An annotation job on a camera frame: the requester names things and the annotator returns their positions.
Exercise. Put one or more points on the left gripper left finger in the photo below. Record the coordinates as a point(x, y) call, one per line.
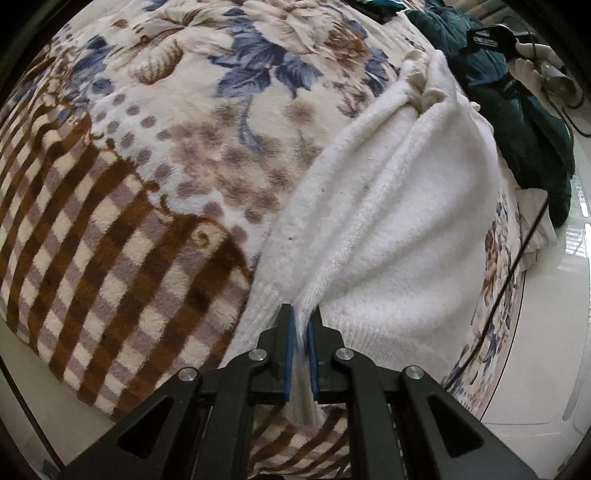
point(196, 425)

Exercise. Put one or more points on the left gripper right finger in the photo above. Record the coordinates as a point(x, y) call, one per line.
point(403, 424)

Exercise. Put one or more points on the white knit sweater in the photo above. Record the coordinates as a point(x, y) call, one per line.
point(385, 234)

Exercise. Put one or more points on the white gloved hand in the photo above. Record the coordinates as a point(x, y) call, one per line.
point(524, 68)

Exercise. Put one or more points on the dark teal fleece blanket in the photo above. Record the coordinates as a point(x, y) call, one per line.
point(536, 145)

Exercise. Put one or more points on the floral fleece bed blanket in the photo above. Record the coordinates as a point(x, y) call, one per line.
point(146, 154)

